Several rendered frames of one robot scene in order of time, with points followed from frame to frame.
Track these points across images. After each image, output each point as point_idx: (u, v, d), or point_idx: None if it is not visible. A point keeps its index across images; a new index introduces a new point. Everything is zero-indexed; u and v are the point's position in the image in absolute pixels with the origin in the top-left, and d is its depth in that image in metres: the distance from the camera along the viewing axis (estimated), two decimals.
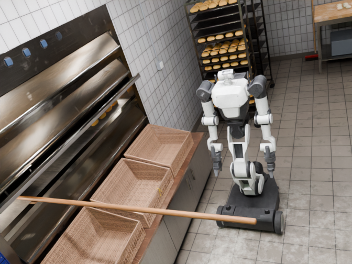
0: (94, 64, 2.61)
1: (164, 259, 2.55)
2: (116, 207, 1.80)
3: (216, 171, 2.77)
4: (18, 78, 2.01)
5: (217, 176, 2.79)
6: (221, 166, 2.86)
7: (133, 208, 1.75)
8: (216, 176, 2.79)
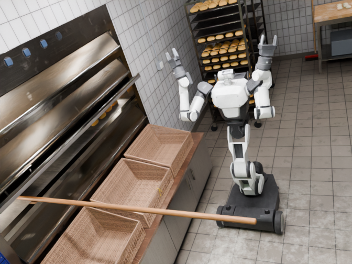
0: (94, 64, 2.61)
1: (164, 259, 2.55)
2: (116, 207, 1.80)
3: (176, 55, 2.28)
4: (18, 78, 2.01)
5: (173, 48, 2.28)
6: (167, 58, 2.38)
7: (133, 208, 1.75)
8: (174, 48, 2.29)
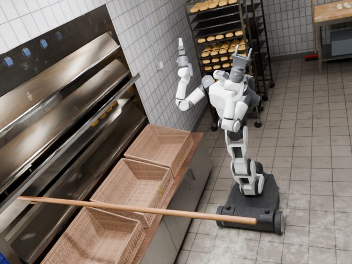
0: (94, 64, 2.61)
1: (164, 259, 2.55)
2: (116, 207, 1.80)
3: (180, 45, 2.38)
4: (18, 78, 2.01)
5: (179, 38, 2.38)
6: (179, 45, 2.50)
7: (133, 208, 1.75)
8: (180, 37, 2.38)
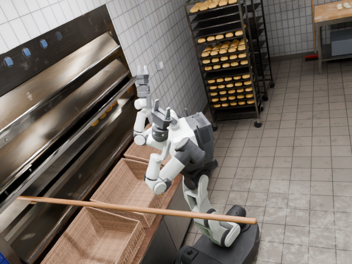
0: (94, 64, 2.61)
1: (164, 259, 2.55)
2: (116, 207, 1.80)
3: (137, 73, 2.08)
4: (18, 78, 2.01)
5: (137, 65, 2.07)
6: (144, 71, 2.18)
7: (133, 208, 1.75)
8: (139, 65, 2.07)
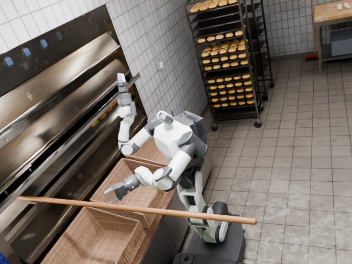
0: (94, 64, 2.61)
1: (164, 259, 2.55)
2: (116, 207, 1.80)
3: (119, 81, 2.05)
4: (18, 78, 2.01)
5: (117, 73, 2.05)
6: None
7: (133, 208, 1.75)
8: (119, 73, 2.05)
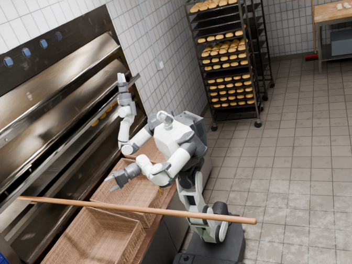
0: (94, 64, 2.61)
1: (164, 259, 2.55)
2: (116, 207, 1.80)
3: (119, 81, 2.05)
4: (18, 78, 2.01)
5: (118, 73, 2.05)
6: None
7: (133, 208, 1.75)
8: (119, 73, 2.05)
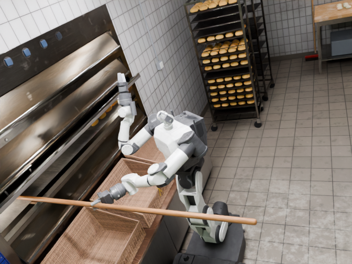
0: (94, 64, 2.61)
1: (164, 259, 2.55)
2: (116, 207, 1.80)
3: (119, 80, 2.05)
4: (18, 78, 2.01)
5: (118, 73, 2.05)
6: None
7: (133, 208, 1.75)
8: (119, 73, 2.05)
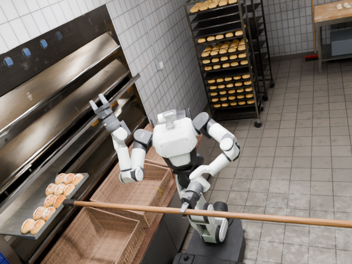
0: (94, 64, 2.61)
1: (164, 259, 2.55)
2: (213, 213, 1.55)
3: (105, 101, 1.78)
4: (18, 78, 2.01)
5: (99, 94, 1.78)
6: (93, 107, 1.85)
7: (237, 215, 1.50)
8: (100, 94, 1.79)
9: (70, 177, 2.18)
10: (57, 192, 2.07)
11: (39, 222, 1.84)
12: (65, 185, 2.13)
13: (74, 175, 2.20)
